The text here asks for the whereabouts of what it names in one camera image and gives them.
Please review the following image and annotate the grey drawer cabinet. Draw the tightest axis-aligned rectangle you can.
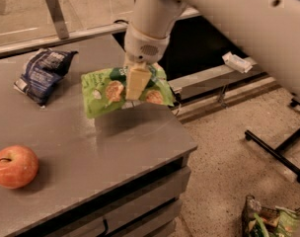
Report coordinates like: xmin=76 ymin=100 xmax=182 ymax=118
xmin=18 ymin=160 xmax=190 ymax=237

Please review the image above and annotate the blue chip bag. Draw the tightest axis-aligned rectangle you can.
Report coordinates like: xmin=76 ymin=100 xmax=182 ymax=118
xmin=14 ymin=48 xmax=77 ymax=106

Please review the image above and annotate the black stand base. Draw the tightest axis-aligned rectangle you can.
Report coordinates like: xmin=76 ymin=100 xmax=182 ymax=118
xmin=244 ymin=97 xmax=300 ymax=185

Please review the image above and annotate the green rice chip bag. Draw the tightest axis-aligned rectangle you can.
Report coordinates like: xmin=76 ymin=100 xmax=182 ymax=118
xmin=81 ymin=63 xmax=175 ymax=119

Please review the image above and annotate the metal rail bracket left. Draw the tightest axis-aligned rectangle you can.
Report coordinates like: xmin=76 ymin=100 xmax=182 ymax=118
xmin=45 ymin=0 xmax=69 ymax=40

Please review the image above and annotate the red apple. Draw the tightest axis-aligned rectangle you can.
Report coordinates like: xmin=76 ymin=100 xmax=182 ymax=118
xmin=0 ymin=145 xmax=38 ymax=189

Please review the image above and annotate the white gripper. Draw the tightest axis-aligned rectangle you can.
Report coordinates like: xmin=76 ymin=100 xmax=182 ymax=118
xmin=124 ymin=24 xmax=170 ymax=101

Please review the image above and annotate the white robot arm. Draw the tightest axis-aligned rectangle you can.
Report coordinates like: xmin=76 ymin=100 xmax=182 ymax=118
xmin=124 ymin=0 xmax=300 ymax=102

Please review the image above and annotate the small white box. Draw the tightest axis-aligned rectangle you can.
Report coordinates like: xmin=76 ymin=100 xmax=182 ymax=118
xmin=222 ymin=52 xmax=253 ymax=73

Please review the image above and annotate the wire basket with snacks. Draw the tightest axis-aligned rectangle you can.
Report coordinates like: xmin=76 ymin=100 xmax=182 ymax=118
xmin=241 ymin=195 xmax=300 ymax=237

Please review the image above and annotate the grey metal ledge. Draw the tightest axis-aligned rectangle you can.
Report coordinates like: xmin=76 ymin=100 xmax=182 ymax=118
xmin=169 ymin=57 xmax=263 ymax=100

